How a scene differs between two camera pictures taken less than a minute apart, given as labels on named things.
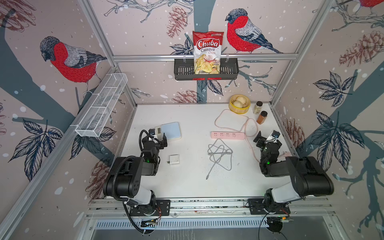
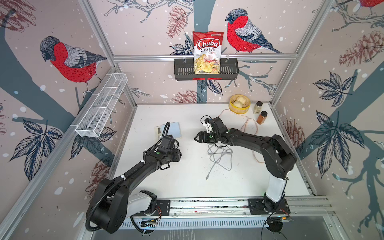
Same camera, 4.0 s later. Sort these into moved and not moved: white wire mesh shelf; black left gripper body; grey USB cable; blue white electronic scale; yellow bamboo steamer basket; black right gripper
Moved: black right gripper; black left gripper body
Not moved: yellow bamboo steamer basket; grey USB cable; blue white electronic scale; white wire mesh shelf
